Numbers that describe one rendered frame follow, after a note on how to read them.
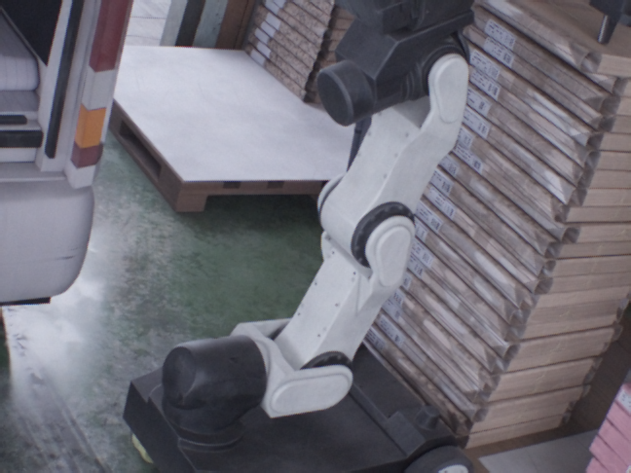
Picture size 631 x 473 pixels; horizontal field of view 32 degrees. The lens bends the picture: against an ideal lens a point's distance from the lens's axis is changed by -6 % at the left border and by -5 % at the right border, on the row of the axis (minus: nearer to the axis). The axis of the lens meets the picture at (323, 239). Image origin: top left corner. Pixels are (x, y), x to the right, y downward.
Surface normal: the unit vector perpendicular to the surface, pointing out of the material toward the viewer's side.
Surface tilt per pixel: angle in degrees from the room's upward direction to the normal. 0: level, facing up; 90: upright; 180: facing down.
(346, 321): 90
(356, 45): 71
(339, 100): 116
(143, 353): 0
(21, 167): 0
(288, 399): 90
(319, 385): 90
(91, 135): 85
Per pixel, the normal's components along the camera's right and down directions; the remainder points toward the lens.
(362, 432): 0.29, -0.85
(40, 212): 0.64, 0.16
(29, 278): 0.55, 0.59
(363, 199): -0.60, -0.32
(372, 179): -0.72, -0.12
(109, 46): 0.77, 0.40
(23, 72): 0.54, -0.31
